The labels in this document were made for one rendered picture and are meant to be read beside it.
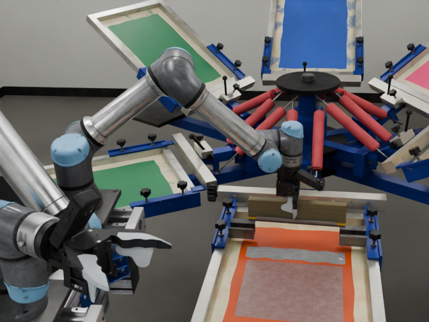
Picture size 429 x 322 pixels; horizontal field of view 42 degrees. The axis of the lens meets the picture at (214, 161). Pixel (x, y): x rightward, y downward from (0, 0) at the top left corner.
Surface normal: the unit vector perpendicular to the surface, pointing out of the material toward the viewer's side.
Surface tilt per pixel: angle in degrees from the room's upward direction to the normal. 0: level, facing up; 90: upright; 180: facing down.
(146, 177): 0
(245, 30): 90
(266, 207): 90
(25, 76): 90
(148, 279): 0
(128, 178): 0
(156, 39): 32
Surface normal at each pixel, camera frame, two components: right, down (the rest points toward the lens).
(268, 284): -0.05, -0.90
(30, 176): 0.30, -0.24
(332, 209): -0.20, 0.44
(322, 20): -0.14, -0.52
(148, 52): 0.36, -0.62
